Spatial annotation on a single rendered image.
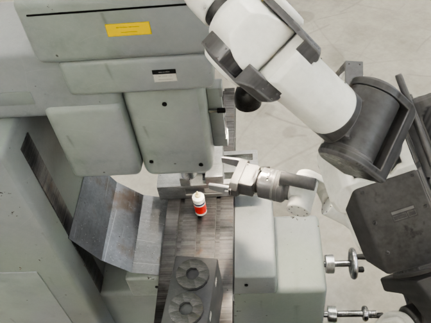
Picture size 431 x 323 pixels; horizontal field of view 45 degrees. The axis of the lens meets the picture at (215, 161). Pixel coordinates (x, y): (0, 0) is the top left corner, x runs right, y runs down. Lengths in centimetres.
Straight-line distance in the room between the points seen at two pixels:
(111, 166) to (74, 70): 32
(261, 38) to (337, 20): 361
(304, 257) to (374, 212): 90
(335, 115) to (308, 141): 250
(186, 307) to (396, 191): 65
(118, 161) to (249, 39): 74
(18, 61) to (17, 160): 26
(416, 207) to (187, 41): 55
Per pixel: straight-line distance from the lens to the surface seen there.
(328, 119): 81
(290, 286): 185
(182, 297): 141
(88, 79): 120
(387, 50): 405
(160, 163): 140
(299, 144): 329
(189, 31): 108
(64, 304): 188
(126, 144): 133
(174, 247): 173
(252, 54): 73
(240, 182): 146
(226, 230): 174
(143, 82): 118
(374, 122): 90
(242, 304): 193
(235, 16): 72
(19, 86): 129
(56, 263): 164
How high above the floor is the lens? 239
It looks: 48 degrees down
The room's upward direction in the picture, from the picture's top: 9 degrees counter-clockwise
